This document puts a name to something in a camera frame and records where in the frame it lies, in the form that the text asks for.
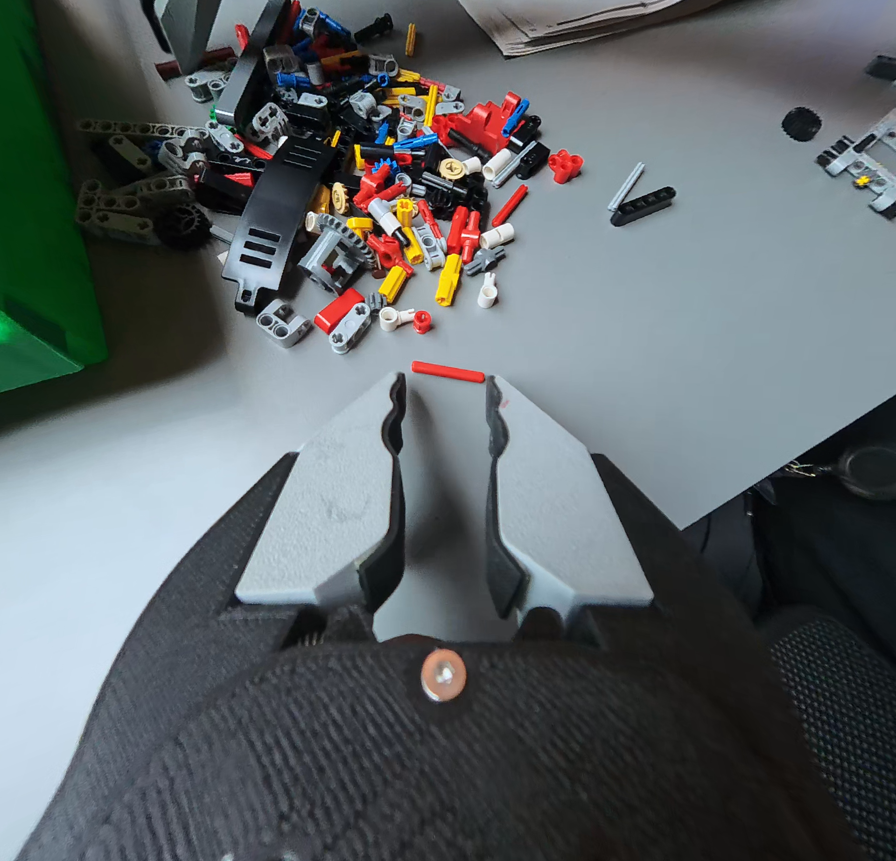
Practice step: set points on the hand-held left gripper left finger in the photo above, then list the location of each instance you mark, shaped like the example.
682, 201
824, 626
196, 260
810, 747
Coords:
329, 497

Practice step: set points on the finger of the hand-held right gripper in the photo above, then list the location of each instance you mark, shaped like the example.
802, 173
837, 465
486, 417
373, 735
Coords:
203, 13

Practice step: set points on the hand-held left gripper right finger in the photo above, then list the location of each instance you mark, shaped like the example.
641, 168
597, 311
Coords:
560, 511

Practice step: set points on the red lego axle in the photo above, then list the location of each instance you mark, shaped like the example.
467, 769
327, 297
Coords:
448, 372

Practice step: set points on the pile of mixed lego pieces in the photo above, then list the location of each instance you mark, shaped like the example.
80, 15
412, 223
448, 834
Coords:
392, 174

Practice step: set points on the long grey lego axle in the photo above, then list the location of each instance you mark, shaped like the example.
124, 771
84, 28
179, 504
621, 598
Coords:
626, 187

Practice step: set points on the yellow lego axle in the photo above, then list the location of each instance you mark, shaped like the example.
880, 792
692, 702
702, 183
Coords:
411, 38

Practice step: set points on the black lego beam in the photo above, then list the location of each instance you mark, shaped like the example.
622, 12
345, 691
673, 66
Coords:
647, 206

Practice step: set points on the black lego gear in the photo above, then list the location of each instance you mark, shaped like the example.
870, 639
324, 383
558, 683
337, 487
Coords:
801, 124

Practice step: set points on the green plastic bin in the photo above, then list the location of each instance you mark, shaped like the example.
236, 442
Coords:
35, 174

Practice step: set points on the black round device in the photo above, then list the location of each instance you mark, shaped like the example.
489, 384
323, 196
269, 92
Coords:
868, 469

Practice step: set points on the black mesh office chair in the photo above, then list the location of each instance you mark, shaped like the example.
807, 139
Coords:
833, 721

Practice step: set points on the grey lego frame assembly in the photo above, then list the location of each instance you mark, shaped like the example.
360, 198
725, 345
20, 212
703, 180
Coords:
857, 153

